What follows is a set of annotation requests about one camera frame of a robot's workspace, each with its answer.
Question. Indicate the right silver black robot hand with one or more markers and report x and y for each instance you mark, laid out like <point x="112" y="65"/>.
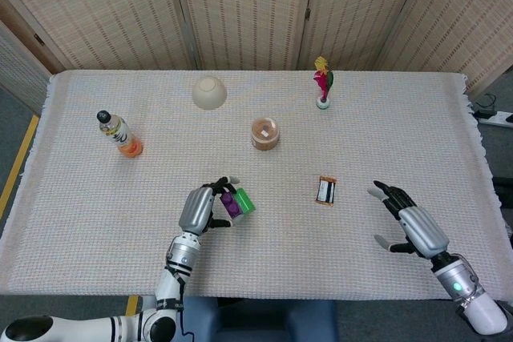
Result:
<point x="425" y="230"/>

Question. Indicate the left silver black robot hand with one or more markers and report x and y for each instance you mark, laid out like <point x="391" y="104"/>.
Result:
<point x="196" y="208"/>

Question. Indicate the purple toy block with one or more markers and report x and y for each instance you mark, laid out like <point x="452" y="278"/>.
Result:
<point x="231" y="205"/>

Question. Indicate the green toy block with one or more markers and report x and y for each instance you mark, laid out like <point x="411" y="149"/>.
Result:
<point x="245" y="199"/>

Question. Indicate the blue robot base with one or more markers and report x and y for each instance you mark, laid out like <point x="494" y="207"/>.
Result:
<point x="256" y="320"/>

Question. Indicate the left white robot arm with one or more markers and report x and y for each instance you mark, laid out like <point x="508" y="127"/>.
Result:
<point x="168" y="290"/>

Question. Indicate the white woven tablecloth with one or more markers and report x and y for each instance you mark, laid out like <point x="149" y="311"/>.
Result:
<point x="280" y="254"/>

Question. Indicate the orange drink bottle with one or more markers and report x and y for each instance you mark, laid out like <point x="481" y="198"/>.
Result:
<point x="120" y="135"/>

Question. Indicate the black gold snack wrapper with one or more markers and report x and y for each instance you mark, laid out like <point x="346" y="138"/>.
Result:
<point x="325" y="191"/>

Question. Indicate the upturned cream bowl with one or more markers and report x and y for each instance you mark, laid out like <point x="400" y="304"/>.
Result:
<point x="209" y="93"/>

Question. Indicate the white power strip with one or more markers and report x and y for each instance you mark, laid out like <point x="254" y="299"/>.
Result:
<point x="497" y="118"/>

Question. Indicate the colourful feather shuttlecock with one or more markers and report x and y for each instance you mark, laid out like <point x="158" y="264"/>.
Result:
<point x="324" y="81"/>

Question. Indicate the woven folding screen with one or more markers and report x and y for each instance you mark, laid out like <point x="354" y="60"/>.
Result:
<point x="248" y="9"/>

